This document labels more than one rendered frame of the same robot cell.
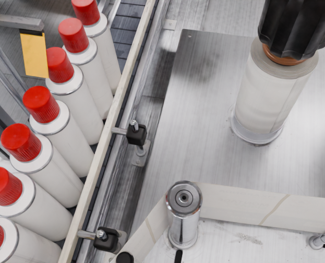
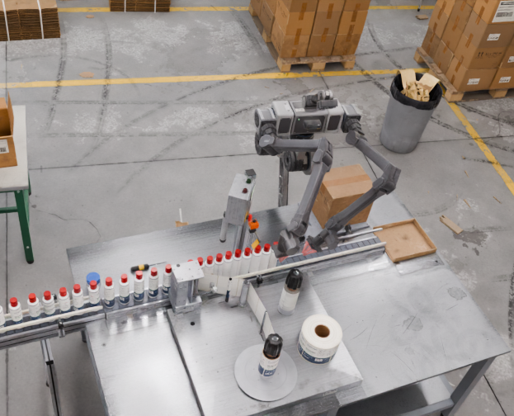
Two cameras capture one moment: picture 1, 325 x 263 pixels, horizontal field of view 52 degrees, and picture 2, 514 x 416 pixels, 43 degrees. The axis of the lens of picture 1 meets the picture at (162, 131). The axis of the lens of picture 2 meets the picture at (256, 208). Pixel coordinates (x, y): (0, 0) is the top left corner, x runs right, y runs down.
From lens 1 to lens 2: 3.03 m
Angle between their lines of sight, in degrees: 30
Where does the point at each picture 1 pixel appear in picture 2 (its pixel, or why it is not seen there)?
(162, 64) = not seen: hidden behind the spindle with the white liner
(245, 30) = (325, 297)
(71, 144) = (244, 264)
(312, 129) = (294, 323)
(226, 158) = (269, 305)
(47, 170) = (236, 262)
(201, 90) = not seen: hidden behind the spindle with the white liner
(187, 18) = (317, 277)
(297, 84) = (286, 294)
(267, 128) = (281, 305)
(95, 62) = (266, 256)
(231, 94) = not seen: hidden behind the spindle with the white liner
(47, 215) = (227, 268)
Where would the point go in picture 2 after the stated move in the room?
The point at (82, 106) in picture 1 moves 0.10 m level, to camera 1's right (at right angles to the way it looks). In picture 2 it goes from (254, 260) to (266, 272)
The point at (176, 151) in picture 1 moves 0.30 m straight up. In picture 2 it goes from (262, 293) to (271, 257)
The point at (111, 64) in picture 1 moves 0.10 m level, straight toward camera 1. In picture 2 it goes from (272, 261) to (261, 271)
